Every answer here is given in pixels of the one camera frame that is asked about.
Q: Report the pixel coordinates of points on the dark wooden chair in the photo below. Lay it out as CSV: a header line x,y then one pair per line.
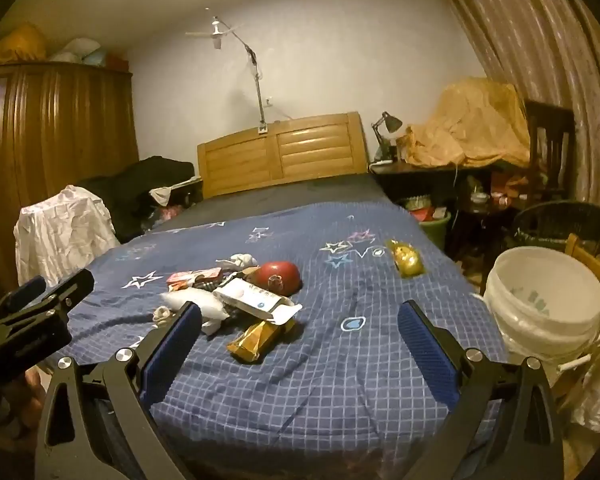
x,y
547,115

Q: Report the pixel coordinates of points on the green plastic bucket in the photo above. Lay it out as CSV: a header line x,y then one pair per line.
x,y
437,232

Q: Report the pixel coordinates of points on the gold snack packet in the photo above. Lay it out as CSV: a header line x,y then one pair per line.
x,y
255,340

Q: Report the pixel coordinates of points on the white carton box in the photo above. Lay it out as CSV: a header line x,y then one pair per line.
x,y
250,297

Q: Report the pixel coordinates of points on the white ceiling fan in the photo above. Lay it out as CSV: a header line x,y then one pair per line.
x,y
216,35

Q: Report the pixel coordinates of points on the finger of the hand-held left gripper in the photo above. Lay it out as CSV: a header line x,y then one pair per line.
x,y
72,286
27,291

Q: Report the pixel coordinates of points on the white power strip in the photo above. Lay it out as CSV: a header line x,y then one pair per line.
x,y
382,162

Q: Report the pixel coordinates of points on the dark grey bed sheet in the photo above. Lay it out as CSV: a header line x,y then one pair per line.
x,y
280,195

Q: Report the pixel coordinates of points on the red apple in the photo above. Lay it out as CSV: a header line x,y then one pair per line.
x,y
280,275

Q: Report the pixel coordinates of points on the white crumpled cloth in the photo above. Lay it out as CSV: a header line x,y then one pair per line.
x,y
60,230

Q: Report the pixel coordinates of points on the wooden headboard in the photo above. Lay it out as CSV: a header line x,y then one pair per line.
x,y
305,150

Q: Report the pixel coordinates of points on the patterned beige curtain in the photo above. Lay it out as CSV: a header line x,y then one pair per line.
x,y
530,35

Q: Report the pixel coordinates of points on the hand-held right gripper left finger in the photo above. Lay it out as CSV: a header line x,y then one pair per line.
x,y
172,355

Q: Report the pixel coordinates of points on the brown wooden wardrobe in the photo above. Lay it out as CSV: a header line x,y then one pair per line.
x,y
55,125

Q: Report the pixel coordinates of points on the red packet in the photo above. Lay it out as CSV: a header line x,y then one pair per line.
x,y
190,277

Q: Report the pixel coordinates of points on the black desk lamp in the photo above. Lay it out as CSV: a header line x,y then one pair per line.
x,y
392,121

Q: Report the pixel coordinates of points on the white plastic bucket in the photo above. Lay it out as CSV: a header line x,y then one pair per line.
x,y
545,330

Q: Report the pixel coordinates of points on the small white paper ball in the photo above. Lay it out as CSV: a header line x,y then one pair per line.
x,y
161,315

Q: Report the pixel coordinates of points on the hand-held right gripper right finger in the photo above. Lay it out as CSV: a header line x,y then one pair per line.
x,y
427,355

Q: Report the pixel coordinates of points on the black clothes pile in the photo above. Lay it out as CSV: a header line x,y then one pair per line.
x,y
130,185

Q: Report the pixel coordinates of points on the white plastic bag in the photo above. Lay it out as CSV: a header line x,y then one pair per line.
x,y
190,300

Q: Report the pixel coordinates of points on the light wooden chair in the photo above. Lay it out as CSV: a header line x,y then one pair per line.
x,y
587,260

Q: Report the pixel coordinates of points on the white tissue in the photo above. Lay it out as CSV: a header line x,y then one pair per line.
x,y
240,261

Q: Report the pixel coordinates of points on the blue checkered star blanket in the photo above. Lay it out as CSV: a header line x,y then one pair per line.
x,y
330,385

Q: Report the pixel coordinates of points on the dark wooden desk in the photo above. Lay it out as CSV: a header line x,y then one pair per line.
x,y
420,172

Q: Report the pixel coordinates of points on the gold foil wrapper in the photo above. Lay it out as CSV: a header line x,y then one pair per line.
x,y
407,260

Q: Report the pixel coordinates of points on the silver white cover sheet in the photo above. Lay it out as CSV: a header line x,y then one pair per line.
x,y
595,395

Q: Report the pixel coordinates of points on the orange bag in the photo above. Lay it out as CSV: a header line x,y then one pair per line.
x,y
20,45

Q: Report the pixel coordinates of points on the white bowl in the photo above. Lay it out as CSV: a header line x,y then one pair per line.
x,y
477,196

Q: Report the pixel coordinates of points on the orange cloth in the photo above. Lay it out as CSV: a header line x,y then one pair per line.
x,y
470,120

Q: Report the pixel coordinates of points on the white cloth scrap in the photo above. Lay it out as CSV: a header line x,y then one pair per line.
x,y
162,192

